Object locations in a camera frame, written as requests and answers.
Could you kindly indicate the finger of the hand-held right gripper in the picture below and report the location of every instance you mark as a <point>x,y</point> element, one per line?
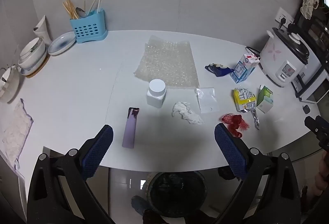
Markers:
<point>323,125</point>
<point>314,128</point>

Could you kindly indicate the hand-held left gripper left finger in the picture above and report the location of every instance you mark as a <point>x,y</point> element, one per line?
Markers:
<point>99,149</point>

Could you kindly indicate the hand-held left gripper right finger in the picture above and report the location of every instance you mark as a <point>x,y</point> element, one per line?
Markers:
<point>231,152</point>

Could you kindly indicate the yellow snack packet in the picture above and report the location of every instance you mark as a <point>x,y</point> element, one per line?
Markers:
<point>244,100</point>

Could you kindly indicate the green white small box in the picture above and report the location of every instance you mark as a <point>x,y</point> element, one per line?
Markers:
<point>265,100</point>

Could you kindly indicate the dark green mesh bin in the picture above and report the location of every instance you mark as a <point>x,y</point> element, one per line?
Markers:
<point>177,193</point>

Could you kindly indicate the blue white milk carton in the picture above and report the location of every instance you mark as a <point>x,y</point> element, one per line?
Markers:
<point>243,68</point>

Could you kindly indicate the bubble wrap sheet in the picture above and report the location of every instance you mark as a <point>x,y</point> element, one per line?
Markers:
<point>168,62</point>

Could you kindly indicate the person's right hand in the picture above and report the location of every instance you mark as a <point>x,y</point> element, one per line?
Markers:
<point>321,177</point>

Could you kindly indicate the small black object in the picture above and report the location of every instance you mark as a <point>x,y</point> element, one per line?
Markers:
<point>306,109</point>

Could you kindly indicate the red mesh net bag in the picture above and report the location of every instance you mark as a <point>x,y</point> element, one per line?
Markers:
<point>235,123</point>

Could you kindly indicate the purple tube packet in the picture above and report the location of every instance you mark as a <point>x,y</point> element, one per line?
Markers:
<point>129,128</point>

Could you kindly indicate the metal clip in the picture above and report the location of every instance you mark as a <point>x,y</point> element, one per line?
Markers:
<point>255,118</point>

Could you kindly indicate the white microwave oven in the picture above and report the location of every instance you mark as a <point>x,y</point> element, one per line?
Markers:
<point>311,80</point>

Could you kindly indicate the clear plastic zip bag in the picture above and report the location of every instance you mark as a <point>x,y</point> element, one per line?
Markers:
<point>208,100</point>

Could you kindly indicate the crumpled white tissue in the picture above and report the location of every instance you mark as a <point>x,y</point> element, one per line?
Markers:
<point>186,112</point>

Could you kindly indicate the blue slipper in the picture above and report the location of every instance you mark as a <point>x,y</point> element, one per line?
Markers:
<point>140,206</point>

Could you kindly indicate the white rice cooker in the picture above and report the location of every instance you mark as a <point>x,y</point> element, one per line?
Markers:
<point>280,59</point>

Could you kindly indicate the white plastic jar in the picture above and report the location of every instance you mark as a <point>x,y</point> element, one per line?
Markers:
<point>156,94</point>

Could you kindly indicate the dark blue snack wrapper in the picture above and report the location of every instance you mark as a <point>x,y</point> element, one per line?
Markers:
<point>219,69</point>

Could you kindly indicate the white dish cloth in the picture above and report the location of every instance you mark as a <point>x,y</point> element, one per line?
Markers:
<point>14,131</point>

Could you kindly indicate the dark shelf unit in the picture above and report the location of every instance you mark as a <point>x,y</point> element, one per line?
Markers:
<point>317,31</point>

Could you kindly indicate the wooden board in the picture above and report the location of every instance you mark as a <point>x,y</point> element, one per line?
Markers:
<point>38,69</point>

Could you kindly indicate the blue patterned plate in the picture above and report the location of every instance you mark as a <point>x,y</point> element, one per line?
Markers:
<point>61,44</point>

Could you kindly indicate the white pot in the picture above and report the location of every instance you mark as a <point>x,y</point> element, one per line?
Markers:
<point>7,84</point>

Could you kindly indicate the stack of white bowls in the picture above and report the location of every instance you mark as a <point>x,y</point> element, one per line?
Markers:
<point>32,54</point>

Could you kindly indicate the blue utensil holder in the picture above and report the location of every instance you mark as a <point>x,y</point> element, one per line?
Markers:
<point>88,30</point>

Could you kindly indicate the hanging beige cloth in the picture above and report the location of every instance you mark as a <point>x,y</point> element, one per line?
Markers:
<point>309,1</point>

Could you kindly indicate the metal spoon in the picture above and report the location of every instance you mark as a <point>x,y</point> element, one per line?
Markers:
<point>81,12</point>

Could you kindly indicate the bundle of wooden chopsticks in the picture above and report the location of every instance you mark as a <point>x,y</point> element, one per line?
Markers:
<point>70,9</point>

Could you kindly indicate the white chopsticks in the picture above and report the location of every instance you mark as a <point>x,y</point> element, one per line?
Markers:
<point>96,4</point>

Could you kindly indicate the wall socket with plug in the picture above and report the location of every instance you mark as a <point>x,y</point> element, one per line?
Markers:
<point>284,17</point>

